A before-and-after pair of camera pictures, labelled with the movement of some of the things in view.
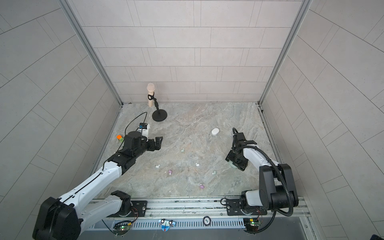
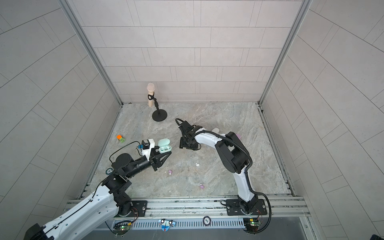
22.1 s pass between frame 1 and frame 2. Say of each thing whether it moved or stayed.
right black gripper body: moved
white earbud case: stayed
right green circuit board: stayed
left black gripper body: moved
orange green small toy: stayed
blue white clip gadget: stayed
